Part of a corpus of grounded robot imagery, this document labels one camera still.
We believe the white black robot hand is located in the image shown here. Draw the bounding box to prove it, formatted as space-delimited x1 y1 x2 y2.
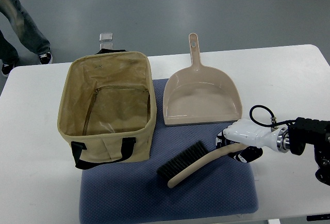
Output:
216 119 290 163

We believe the pink hand broom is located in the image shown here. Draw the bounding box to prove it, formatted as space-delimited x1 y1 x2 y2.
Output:
157 141 247 188

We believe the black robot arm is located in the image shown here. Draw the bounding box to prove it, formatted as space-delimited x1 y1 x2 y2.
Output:
249 105 329 185

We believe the yellow fabric bag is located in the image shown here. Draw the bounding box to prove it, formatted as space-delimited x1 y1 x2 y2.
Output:
57 52 157 170

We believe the pink dustpan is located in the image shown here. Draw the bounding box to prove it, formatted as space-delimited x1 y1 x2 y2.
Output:
163 33 242 125

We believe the black table control panel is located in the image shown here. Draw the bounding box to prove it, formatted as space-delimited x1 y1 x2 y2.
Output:
306 214 330 221

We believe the blue cushion mat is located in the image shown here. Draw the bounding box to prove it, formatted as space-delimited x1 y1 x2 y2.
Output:
79 79 258 223

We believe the clear plastic floor piece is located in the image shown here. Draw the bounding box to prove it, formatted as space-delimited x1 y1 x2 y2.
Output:
99 33 113 50

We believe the person in grey sweater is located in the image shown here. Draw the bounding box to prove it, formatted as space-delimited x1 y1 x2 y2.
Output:
1 0 53 77

